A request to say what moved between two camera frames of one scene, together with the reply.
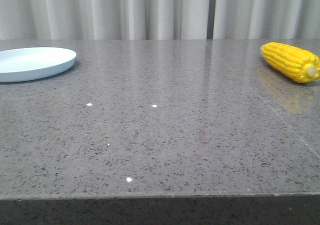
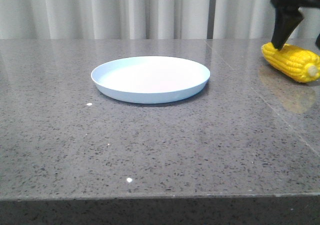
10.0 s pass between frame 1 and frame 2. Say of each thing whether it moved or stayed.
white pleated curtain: stayed
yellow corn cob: stayed
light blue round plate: moved
